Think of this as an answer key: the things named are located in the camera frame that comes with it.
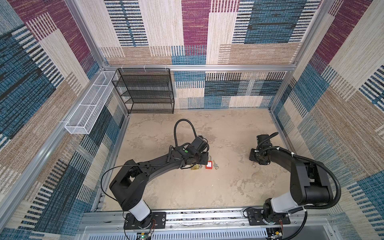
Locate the black wire mesh shelf rack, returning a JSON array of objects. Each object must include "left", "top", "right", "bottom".
[{"left": 112, "top": 68, "right": 175, "bottom": 114}]

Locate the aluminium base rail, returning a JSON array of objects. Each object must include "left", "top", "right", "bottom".
[{"left": 77, "top": 206, "right": 331, "bottom": 240}]

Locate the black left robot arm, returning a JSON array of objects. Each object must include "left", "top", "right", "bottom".
[{"left": 109, "top": 136, "right": 209, "bottom": 223}]

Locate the key with ring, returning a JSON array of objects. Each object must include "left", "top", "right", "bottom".
[{"left": 213, "top": 161, "right": 219, "bottom": 170}]

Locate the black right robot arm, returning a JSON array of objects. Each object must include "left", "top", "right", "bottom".
[{"left": 249, "top": 133, "right": 342, "bottom": 225}]

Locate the brass padlock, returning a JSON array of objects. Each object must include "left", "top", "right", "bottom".
[{"left": 191, "top": 165, "right": 203, "bottom": 170}]

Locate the white wire mesh wall basket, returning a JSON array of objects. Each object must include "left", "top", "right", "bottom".
[{"left": 65, "top": 71, "right": 115, "bottom": 135}]

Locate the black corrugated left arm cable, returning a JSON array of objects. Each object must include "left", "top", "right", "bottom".
[{"left": 173, "top": 118, "right": 199, "bottom": 148}]

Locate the red padlock with white label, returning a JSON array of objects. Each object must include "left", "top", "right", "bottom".
[{"left": 206, "top": 156, "right": 213, "bottom": 170}]

